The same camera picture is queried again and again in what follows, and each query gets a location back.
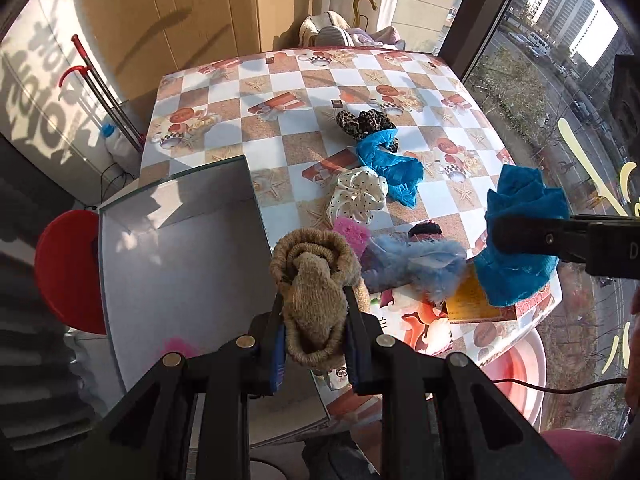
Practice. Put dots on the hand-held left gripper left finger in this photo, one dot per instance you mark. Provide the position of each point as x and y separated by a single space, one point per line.
277 362

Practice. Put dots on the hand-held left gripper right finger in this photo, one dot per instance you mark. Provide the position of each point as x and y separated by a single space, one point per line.
351 357

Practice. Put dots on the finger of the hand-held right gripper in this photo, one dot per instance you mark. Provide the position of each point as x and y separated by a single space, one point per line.
607 218
540 237

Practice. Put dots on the blue terry towel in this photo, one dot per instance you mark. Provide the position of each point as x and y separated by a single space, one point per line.
522 192

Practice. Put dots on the brown knitted cloth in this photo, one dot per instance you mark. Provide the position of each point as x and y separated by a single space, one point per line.
312 290

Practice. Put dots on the light blue fluffy cloth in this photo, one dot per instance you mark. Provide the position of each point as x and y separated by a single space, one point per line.
420 262

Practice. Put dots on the grey cardboard box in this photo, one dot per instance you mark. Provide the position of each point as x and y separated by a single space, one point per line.
185 270

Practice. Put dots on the thin blue cloth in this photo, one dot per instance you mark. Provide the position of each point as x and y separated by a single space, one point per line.
395 170

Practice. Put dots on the white polka dot scrunchie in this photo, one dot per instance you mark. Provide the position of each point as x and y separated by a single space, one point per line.
357 192

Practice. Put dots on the leopard print scarf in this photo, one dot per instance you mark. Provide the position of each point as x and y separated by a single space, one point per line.
365 122

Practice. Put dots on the yellow window decal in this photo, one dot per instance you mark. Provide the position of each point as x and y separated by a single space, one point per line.
585 160

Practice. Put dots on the white wet wipes packet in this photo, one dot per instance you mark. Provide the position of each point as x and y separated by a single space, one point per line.
407 325

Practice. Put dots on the yellow flat pad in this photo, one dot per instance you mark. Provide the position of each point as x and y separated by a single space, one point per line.
472 302

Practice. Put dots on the dark pink cushion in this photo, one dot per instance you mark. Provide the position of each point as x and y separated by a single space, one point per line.
580 455

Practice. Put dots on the red plastic stool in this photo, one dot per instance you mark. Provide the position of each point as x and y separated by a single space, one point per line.
70 270

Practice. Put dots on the grey ribbed panel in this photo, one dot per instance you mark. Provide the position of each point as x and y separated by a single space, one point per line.
35 360

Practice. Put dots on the checkered printed tablecloth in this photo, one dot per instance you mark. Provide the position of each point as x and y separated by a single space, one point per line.
300 110

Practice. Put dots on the lilac cloth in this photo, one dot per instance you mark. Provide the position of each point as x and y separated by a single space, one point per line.
375 37

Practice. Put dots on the white bottle blue cap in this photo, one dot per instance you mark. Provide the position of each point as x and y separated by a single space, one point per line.
120 147

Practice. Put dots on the grey striped slipper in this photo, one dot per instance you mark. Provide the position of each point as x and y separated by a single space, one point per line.
334 36

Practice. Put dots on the pile of clothes on chair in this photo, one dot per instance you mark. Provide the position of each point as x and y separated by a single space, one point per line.
312 27

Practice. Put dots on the large brown cardboard box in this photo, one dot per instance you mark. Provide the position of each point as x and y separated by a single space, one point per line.
200 20

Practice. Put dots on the dark window frame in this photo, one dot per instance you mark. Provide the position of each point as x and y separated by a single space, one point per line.
480 15

